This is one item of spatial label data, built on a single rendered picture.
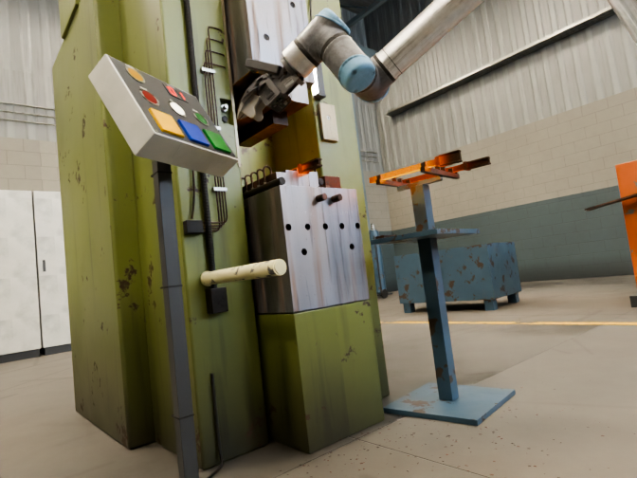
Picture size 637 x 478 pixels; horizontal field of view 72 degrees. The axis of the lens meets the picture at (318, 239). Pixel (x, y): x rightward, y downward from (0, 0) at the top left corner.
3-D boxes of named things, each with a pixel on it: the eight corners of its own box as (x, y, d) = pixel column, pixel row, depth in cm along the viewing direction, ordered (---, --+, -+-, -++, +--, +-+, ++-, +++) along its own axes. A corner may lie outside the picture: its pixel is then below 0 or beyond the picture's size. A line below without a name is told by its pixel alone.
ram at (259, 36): (331, 87, 185) (319, -2, 189) (253, 67, 160) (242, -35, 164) (275, 121, 217) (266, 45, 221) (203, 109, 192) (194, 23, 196)
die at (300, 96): (309, 104, 176) (306, 82, 177) (267, 95, 163) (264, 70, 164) (253, 137, 208) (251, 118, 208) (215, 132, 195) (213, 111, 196)
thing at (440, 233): (480, 232, 192) (479, 229, 192) (437, 233, 162) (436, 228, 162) (418, 242, 212) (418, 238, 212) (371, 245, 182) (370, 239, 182)
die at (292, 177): (319, 191, 173) (317, 170, 174) (278, 189, 160) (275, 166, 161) (262, 211, 205) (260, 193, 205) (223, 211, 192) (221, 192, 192)
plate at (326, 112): (338, 140, 201) (334, 105, 203) (324, 138, 195) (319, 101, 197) (336, 142, 203) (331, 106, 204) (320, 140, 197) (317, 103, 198)
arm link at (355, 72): (385, 76, 114) (357, 45, 117) (370, 59, 104) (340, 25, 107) (358, 102, 117) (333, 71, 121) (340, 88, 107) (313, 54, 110)
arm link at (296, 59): (287, 35, 114) (304, 50, 123) (275, 49, 115) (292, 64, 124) (306, 58, 111) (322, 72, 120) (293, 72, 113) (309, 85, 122)
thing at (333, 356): (385, 420, 170) (370, 299, 174) (309, 454, 145) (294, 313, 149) (298, 400, 212) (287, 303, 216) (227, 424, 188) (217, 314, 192)
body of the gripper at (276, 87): (264, 107, 117) (296, 74, 113) (247, 85, 119) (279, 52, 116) (279, 116, 124) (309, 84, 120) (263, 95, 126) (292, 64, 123)
